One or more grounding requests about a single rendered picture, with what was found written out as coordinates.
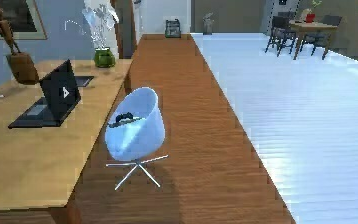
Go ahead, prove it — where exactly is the pale blue swivel chair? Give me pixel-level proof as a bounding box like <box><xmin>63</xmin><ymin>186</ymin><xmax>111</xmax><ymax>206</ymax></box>
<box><xmin>104</xmin><ymin>86</ymin><xmax>170</xmax><ymax>192</ymax></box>

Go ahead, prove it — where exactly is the black game controller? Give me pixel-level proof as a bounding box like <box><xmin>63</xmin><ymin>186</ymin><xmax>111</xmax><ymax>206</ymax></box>
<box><xmin>108</xmin><ymin>112</ymin><xmax>143</xmax><ymax>129</ymax></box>

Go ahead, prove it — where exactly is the black laptop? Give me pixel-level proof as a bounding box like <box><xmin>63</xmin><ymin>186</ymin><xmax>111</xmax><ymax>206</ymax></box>
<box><xmin>7</xmin><ymin>59</ymin><xmax>82</xmax><ymax>130</ymax></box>

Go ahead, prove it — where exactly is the black dining chair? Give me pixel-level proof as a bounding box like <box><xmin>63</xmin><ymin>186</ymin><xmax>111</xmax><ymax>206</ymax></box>
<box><xmin>264</xmin><ymin>15</ymin><xmax>297</xmax><ymax>58</ymax></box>
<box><xmin>299</xmin><ymin>14</ymin><xmax>343</xmax><ymax>57</ymax></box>
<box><xmin>277</xmin><ymin>10</ymin><xmax>297</xmax><ymax>22</ymax></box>

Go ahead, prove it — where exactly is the grey bin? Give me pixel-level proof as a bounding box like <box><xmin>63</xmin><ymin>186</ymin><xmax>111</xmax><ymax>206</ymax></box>
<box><xmin>202</xmin><ymin>12</ymin><xmax>215</xmax><ymax>36</ymax></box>

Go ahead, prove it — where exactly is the green vase with white plant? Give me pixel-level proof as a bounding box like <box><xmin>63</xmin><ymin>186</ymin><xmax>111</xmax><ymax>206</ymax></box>
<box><xmin>81</xmin><ymin>4</ymin><xmax>120</xmax><ymax>69</ymax></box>

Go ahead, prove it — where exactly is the black tablet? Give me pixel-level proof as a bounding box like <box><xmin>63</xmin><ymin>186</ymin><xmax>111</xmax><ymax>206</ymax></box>
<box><xmin>74</xmin><ymin>75</ymin><xmax>96</xmax><ymax>88</ymax></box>

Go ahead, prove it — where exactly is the grey fridge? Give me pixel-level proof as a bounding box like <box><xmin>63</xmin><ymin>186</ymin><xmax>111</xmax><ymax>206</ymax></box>
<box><xmin>260</xmin><ymin>0</ymin><xmax>302</xmax><ymax>36</ymax></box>

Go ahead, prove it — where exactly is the light wooden desk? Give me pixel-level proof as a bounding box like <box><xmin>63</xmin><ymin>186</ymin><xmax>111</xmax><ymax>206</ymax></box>
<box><xmin>0</xmin><ymin>58</ymin><xmax>134</xmax><ymax>213</ymax></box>

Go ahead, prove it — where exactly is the wooden dining table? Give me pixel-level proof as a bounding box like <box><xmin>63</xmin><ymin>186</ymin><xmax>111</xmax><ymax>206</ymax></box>
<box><xmin>288</xmin><ymin>19</ymin><xmax>339</xmax><ymax>61</ymax></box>

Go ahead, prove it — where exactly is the red pot with plant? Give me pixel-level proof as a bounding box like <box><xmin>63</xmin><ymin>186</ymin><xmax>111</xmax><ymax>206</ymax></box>
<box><xmin>300</xmin><ymin>0</ymin><xmax>323</xmax><ymax>24</ymax></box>

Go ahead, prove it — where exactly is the brown wooden statue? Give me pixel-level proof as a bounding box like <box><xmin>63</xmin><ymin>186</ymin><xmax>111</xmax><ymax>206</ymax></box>
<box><xmin>0</xmin><ymin>2</ymin><xmax>41</xmax><ymax>86</ymax></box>

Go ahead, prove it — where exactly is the dark wire basket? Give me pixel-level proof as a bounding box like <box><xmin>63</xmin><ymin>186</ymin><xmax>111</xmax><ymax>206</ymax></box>
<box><xmin>164</xmin><ymin>18</ymin><xmax>182</xmax><ymax>39</ymax></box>

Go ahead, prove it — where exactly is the framed dark wall picture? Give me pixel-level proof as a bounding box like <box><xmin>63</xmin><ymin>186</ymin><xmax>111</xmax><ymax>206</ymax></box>
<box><xmin>0</xmin><ymin>0</ymin><xmax>48</xmax><ymax>41</ymax></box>

